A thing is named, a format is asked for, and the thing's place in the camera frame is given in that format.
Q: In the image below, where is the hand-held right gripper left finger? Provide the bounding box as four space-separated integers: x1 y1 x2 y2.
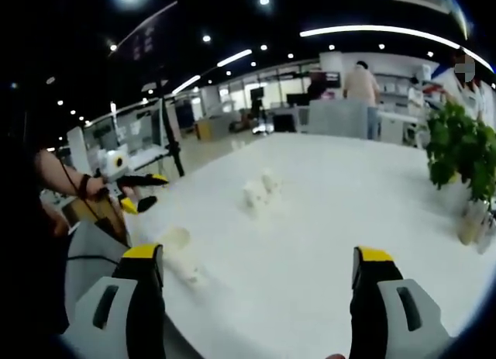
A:
73 241 168 359

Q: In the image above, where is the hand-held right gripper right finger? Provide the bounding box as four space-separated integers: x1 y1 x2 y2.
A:
349 245 454 359

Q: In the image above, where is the nested paper cup stack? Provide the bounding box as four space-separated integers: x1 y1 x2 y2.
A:
162 226 209 288

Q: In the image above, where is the pile of paper cups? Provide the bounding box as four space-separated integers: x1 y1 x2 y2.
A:
243 167 286 216

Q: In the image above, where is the person's left hand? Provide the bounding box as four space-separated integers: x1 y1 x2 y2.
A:
78 174 109 200

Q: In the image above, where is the brown cardboard box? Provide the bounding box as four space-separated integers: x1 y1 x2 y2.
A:
61 192 131 246

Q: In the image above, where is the clear panel workbench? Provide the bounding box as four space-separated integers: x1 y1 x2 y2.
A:
83 98 171 170

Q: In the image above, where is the black tripod stand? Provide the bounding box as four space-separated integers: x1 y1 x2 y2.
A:
154 78 186 178

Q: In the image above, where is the grey chair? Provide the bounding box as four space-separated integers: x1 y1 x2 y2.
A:
64 221 131 329
308 99 369 140

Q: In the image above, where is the yellow wooden cabinet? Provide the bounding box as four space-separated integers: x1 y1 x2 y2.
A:
195 120 217 140

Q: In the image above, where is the white table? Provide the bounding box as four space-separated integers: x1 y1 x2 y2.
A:
127 133 491 359

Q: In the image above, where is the small glass jar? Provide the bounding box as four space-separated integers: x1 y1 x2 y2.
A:
459 198 496 255

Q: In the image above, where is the dark ceiling banner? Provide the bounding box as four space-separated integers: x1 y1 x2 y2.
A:
112 1 179 61

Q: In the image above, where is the potted green plant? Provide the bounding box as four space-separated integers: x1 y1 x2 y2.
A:
425 101 496 203

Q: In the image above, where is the long ceiling light strip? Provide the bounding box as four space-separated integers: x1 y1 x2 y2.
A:
299 24 495 71

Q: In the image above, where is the thin black cable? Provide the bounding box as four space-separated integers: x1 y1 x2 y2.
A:
57 157 117 238

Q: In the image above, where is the dark wall screen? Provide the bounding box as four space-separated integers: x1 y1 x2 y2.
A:
309 71 342 89

